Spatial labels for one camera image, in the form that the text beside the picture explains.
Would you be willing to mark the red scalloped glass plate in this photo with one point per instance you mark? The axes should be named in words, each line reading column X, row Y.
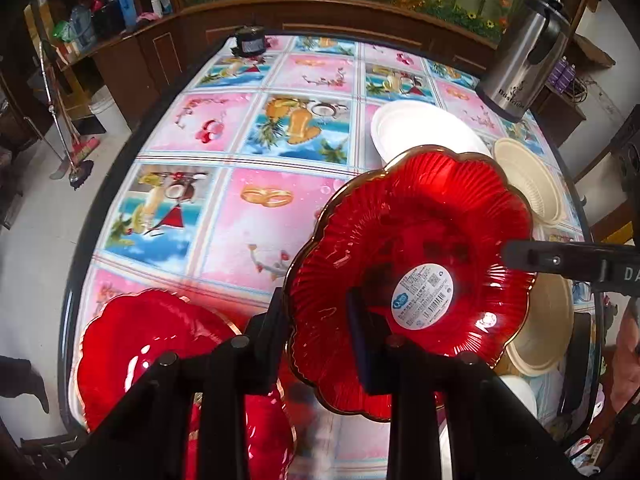
column 145, row 355
column 400, row 240
column 250, row 440

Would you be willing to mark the colourful broom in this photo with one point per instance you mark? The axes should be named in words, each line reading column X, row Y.
column 82, row 155

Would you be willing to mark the blue plastic container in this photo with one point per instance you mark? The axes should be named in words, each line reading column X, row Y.
column 125, row 2

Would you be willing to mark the clear water jug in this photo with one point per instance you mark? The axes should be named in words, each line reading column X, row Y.
column 80, row 25

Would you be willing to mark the white round plate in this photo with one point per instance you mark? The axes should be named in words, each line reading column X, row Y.
column 415, row 127

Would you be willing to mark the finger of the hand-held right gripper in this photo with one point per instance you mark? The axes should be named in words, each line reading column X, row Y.
column 550, row 260

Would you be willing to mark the person's right forearm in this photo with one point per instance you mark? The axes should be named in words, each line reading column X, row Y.
column 631, row 355

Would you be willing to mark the small black jar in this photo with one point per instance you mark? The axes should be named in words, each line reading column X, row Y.
column 250, row 42

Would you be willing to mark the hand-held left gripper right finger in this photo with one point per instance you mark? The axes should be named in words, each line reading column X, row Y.
column 362, row 345

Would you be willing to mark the white plastic bucket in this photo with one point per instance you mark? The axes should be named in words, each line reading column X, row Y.
column 106, row 110

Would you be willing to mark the person's dark shoe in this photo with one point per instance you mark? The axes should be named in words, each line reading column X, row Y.
column 27, row 382

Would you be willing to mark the stainless steel thermos jug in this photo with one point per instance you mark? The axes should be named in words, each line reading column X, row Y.
column 527, row 55

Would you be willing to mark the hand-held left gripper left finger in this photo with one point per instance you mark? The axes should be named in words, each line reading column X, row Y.
column 270, row 340

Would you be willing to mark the printed pink blue tablecloth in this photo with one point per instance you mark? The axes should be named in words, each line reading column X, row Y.
column 240, row 160

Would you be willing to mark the brown wooden cabinet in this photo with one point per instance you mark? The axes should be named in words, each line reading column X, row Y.
column 150, row 55

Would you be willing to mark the pink cloth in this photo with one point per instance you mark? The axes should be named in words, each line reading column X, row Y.
column 146, row 17

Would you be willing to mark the small white bowl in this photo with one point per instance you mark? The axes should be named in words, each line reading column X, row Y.
column 520, row 395

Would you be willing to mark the wooden wall shelf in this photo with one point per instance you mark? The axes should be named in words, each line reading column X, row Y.
column 575, row 80

